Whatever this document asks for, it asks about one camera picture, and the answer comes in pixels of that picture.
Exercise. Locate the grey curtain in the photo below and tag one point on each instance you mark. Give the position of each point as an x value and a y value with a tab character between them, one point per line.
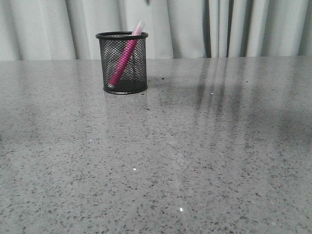
66	29

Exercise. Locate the black mesh pen cup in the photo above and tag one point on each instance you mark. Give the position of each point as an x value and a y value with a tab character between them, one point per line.
134	78

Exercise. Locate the pink pen with clear cap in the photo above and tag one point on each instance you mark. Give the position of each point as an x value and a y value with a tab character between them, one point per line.
125	57

